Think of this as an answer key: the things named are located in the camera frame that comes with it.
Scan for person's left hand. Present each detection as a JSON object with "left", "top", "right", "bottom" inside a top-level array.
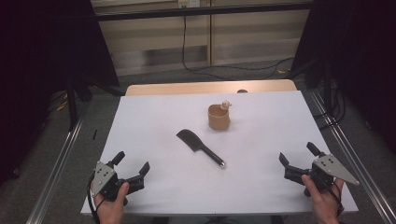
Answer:
[{"left": 92, "top": 181, "right": 131, "bottom": 224}]

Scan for person's right hand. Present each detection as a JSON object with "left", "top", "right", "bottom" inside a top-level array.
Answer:
[{"left": 301, "top": 174, "right": 346, "bottom": 224}]

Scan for aluminium rail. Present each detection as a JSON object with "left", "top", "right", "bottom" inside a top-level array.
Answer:
[
  {"left": 25, "top": 117, "right": 86, "bottom": 224},
  {"left": 308, "top": 89, "right": 396, "bottom": 224}
]

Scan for tan cup with figurine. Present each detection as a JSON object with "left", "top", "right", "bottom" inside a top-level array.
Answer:
[{"left": 207, "top": 100, "right": 233, "bottom": 132}]

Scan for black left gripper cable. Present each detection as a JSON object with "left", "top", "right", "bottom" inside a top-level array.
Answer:
[{"left": 86, "top": 175, "right": 106, "bottom": 224}]

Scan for black floor cables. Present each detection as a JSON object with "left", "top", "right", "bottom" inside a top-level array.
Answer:
[{"left": 313, "top": 78, "right": 347, "bottom": 132}]

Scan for black curtain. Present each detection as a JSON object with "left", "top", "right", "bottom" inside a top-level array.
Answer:
[
  {"left": 0, "top": 0, "right": 121, "bottom": 187},
  {"left": 290, "top": 0, "right": 396, "bottom": 154}
]

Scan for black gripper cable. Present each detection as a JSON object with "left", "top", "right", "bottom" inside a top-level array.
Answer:
[
  {"left": 311, "top": 172, "right": 346, "bottom": 217},
  {"left": 86, "top": 175, "right": 106, "bottom": 224}
]

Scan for wooden table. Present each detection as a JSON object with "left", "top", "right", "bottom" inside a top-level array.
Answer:
[{"left": 124, "top": 78, "right": 298, "bottom": 97}]

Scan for black horizontal bar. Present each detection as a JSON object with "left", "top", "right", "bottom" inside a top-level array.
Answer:
[{"left": 92, "top": 2, "right": 314, "bottom": 22}]

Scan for white board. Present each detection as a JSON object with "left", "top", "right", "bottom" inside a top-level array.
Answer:
[{"left": 80, "top": 90, "right": 360, "bottom": 217}]

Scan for long black wall cable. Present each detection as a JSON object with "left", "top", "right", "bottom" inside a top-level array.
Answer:
[{"left": 181, "top": 6, "right": 295, "bottom": 81}]

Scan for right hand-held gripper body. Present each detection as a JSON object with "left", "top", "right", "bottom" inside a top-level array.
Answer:
[{"left": 303, "top": 154, "right": 361, "bottom": 198}]

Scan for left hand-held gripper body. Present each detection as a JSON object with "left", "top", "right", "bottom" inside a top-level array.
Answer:
[{"left": 92, "top": 160, "right": 129, "bottom": 206}]

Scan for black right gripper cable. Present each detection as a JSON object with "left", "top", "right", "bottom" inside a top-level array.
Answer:
[{"left": 311, "top": 172, "right": 346, "bottom": 217}]

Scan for black metal stand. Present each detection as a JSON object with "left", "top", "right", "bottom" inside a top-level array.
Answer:
[{"left": 65, "top": 73, "right": 93, "bottom": 131}]

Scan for white power outlet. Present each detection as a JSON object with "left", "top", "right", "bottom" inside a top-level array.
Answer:
[{"left": 177, "top": 0, "right": 201, "bottom": 9}]

